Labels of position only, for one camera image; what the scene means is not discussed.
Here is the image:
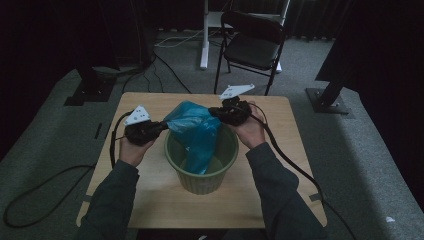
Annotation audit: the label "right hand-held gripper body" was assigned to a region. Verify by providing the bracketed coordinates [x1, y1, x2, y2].
[218, 83, 256, 127]

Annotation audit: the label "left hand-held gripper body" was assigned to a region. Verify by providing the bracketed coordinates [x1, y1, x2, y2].
[123, 105, 158, 147]

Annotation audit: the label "blue plastic bag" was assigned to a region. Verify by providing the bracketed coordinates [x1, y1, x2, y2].
[162, 100, 223, 176]

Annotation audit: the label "green ribbed trash bin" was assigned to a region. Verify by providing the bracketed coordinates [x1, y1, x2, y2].
[163, 124, 240, 196]

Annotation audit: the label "person's left hand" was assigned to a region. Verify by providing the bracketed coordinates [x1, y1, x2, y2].
[118, 134, 156, 168]

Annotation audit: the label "person's right hand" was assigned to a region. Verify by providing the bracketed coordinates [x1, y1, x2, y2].
[229, 101, 268, 150]

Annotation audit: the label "black folding chair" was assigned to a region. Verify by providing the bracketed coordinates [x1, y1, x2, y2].
[213, 10, 288, 97]

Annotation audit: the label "black stand base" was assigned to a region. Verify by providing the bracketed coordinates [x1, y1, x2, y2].
[63, 65, 118, 107]
[305, 81, 356, 120]

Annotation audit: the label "black floor cables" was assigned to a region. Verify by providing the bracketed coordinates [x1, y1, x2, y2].
[121, 52, 193, 95]

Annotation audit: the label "white floor cable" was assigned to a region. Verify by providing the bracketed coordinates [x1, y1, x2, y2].
[154, 28, 222, 49]

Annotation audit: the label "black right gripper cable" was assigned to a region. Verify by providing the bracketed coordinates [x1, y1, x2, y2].
[245, 101, 358, 240]

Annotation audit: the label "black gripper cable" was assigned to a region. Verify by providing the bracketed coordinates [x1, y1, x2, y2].
[2, 110, 135, 230]
[245, 101, 358, 240]

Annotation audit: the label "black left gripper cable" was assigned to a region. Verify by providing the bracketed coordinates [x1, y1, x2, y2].
[2, 110, 135, 230]

